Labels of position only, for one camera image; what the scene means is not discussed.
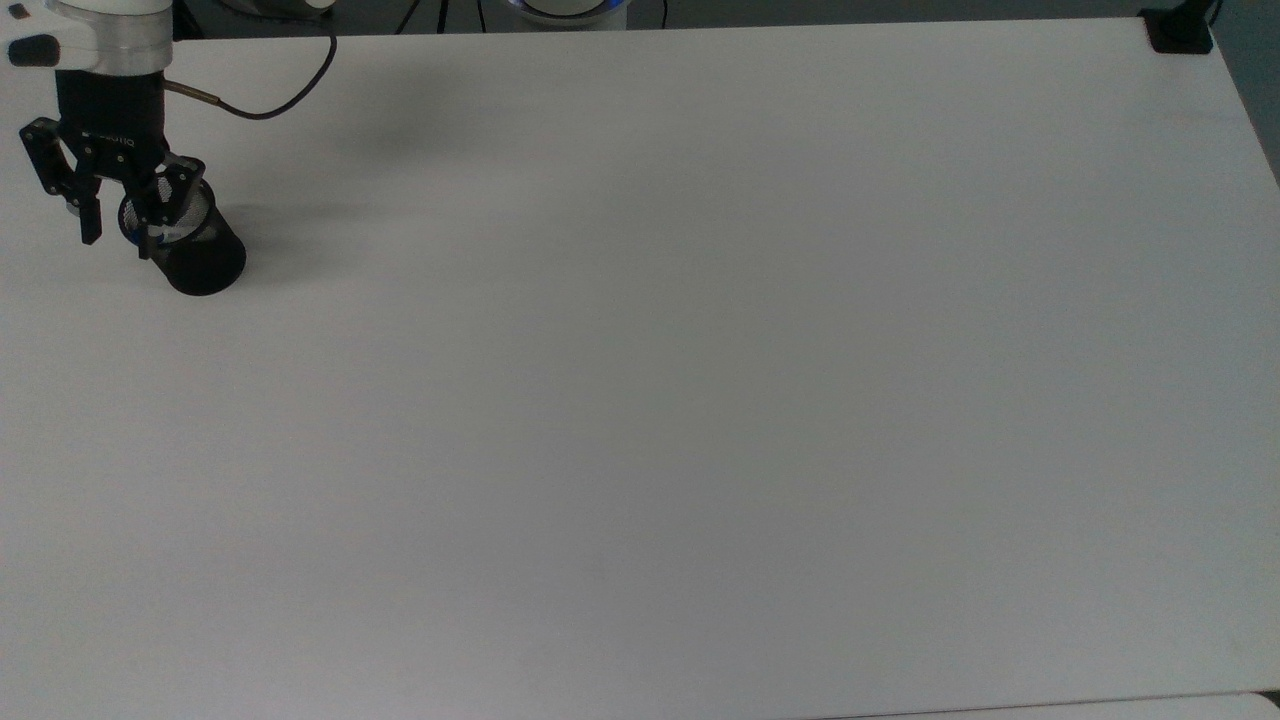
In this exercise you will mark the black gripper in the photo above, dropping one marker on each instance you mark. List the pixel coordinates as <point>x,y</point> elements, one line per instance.
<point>110,110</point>

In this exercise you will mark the black mesh pen cup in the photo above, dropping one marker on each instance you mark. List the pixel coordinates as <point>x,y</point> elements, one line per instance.
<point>205,265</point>

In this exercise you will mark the black table clamp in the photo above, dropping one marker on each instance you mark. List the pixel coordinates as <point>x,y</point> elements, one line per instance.
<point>1180,30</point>

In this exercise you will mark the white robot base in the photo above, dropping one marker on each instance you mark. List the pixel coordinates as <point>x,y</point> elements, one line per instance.
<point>560,12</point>

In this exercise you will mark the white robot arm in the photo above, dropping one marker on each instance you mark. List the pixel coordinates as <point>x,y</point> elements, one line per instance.
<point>110,30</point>

